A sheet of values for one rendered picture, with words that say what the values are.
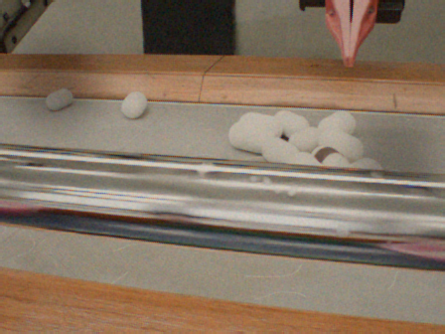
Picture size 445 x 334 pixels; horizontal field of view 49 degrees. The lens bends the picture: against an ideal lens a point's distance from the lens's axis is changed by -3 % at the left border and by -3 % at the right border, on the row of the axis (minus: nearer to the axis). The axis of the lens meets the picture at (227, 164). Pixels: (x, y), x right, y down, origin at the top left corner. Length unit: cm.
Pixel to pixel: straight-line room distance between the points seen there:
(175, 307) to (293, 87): 33
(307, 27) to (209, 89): 190
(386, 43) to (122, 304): 228
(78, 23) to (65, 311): 245
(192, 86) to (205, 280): 29
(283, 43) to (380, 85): 192
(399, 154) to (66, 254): 24
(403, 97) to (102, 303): 35
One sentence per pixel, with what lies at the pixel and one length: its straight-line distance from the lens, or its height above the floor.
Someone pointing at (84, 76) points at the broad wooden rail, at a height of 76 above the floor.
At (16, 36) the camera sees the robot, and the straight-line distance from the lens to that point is 96.
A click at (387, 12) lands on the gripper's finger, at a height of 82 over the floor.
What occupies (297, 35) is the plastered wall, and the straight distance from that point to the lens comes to 238.
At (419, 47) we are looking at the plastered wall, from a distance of 244.
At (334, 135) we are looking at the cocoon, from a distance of 34.
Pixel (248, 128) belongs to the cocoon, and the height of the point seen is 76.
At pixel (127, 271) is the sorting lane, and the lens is 24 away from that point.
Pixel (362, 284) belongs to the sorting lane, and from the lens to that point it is 23.
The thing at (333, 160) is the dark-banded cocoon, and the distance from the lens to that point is 31.
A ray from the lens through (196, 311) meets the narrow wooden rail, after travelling 18.
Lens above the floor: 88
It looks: 24 degrees down
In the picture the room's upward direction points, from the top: 1 degrees counter-clockwise
